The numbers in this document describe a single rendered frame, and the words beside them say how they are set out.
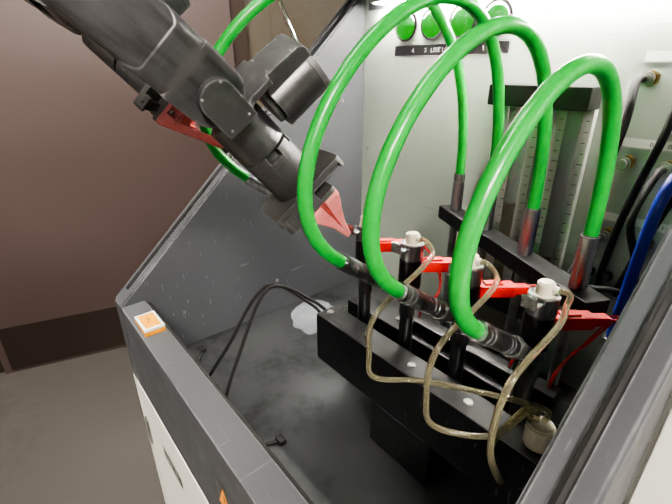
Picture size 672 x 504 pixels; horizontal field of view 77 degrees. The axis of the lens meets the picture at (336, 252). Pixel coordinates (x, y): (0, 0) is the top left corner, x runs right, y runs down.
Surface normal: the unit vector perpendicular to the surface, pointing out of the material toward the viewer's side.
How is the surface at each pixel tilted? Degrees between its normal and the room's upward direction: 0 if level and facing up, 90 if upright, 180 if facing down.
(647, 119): 90
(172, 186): 90
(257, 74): 47
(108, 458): 0
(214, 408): 0
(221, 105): 109
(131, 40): 105
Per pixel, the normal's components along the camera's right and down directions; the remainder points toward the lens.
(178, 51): 0.63, 0.56
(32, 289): 0.40, 0.37
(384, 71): -0.77, 0.26
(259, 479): 0.00, -0.91
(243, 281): 0.64, 0.31
